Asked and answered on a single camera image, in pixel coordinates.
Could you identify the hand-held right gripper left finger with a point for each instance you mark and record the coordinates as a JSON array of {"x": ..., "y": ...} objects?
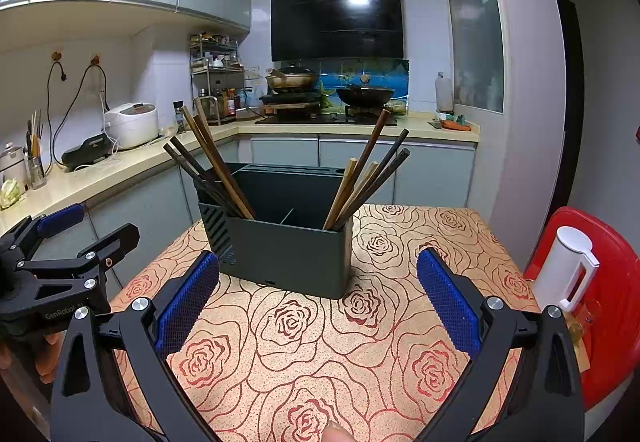
[{"x": 187, "y": 307}]

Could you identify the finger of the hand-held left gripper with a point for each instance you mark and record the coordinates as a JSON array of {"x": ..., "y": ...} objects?
[
  {"x": 60, "y": 217},
  {"x": 122, "y": 242}
]

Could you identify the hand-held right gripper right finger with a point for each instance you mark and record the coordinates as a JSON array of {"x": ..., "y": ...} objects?
[{"x": 447, "y": 307}]

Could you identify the dark brown chopstick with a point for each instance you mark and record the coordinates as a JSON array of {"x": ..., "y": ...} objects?
[{"x": 195, "y": 169}]

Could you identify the dark grey utensil holder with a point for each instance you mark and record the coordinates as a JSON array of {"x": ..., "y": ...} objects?
[{"x": 290, "y": 257}]

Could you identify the light wooden chopstick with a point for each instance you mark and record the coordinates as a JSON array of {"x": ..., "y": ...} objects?
[
  {"x": 365, "y": 179},
  {"x": 210, "y": 154},
  {"x": 345, "y": 184},
  {"x": 222, "y": 156}
]

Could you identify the reddish brown chopstick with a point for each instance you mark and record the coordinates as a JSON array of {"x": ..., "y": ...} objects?
[{"x": 370, "y": 146}]

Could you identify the metal cup with utensils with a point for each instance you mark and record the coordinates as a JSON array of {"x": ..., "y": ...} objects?
[{"x": 37, "y": 177}]

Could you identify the person's left hand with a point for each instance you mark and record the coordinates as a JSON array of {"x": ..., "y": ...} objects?
[{"x": 4, "y": 356}]

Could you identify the person's right hand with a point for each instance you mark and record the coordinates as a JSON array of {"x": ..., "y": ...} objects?
[{"x": 337, "y": 434}]

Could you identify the napa cabbage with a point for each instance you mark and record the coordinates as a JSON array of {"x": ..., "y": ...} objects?
[{"x": 10, "y": 194}]

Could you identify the black countertop grill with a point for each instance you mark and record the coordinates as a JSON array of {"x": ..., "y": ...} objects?
[{"x": 87, "y": 149}]

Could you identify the metal pot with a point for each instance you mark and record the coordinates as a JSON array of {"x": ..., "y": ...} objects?
[{"x": 10, "y": 161}]

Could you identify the beige kitchen countertop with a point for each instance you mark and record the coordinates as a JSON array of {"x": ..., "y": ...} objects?
[{"x": 140, "y": 166}]

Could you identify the rose-printed tablecloth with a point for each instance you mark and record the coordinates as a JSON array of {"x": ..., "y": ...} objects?
[{"x": 300, "y": 322}]

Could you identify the white rice cooker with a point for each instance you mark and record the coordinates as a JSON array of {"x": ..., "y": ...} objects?
[{"x": 132, "y": 126}]

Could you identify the white electric kettle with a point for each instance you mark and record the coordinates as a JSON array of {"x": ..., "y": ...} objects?
[{"x": 562, "y": 262}]

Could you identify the small amber glass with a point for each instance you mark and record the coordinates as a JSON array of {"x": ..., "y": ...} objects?
[{"x": 582, "y": 317}]

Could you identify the grey base cabinets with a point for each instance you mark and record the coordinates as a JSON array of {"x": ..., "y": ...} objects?
[{"x": 425, "y": 171}]

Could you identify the black-capped pepper grinder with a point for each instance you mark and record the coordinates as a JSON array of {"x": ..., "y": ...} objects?
[{"x": 179, "y": 116}]

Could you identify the glass jar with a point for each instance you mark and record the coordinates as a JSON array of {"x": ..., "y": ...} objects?
[{"x": 212, "y": 109}]

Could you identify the red plastic chair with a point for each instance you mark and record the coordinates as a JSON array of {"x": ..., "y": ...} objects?
[{"x": 615, "y": 272}]

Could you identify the red-label sauce bottle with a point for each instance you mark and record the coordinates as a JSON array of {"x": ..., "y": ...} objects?
[{"x": 230, "y": 104}]

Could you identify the orange carrot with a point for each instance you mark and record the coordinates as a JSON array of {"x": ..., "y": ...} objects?
[{"x": 457, "y": 125}]

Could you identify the metal spice rack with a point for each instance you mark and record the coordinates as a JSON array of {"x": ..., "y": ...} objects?
[{"x": 200, "y": 66}]

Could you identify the white plastic bottle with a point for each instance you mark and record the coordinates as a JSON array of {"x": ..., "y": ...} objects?
[{"x": 444, "y": 94}]

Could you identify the black wok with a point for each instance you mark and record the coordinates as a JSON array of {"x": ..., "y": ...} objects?
[{"x": 365, "y": 95}]

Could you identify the black glass hob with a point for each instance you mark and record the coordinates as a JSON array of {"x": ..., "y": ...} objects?
[{"x": 320, "y": 119}]

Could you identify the bronze frying pan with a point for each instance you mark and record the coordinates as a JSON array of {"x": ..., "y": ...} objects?
[{"x": 292, "y": 79}]

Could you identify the blue backsplash picture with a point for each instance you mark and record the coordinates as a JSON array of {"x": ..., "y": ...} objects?
[{"x": 340, "y": 81}]

